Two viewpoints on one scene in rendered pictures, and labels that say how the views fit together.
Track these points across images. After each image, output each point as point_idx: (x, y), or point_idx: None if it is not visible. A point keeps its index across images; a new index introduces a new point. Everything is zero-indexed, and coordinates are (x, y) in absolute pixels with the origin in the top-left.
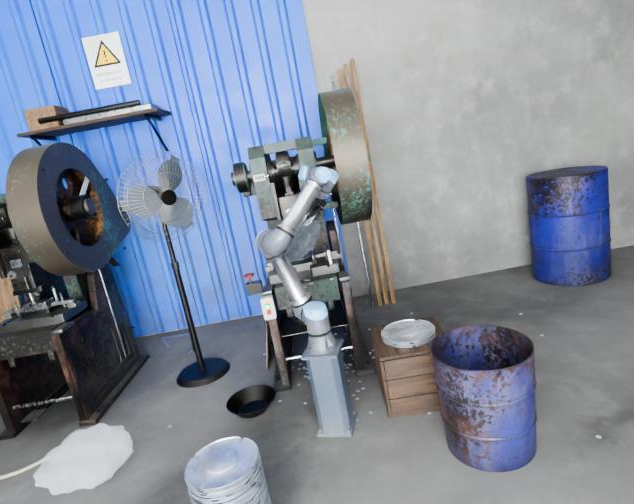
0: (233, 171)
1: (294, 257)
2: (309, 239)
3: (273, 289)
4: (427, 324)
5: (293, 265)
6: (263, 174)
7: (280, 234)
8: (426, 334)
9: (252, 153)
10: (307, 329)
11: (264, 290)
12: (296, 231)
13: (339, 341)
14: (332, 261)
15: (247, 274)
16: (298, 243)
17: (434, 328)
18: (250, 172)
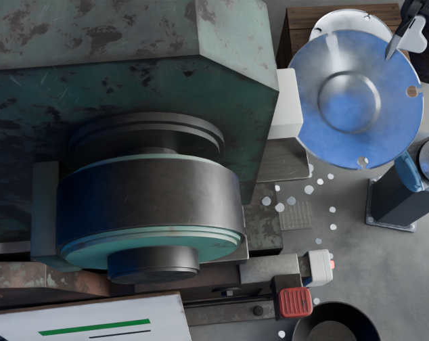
0: (227, 233)
1: (330, 149)
2: (320, 88)
3: None
4: (335, 17)
5: (308, 168)
6: (294, 75)
7: None
8: (371, 24)
9: (243, 48)
10: None
11: (283, 274)
12: (403, 88)
13: (423, 137)
14: None
15: (296, 305)
16: (350, 115)
17: (353, 11)
18: (215, 143)
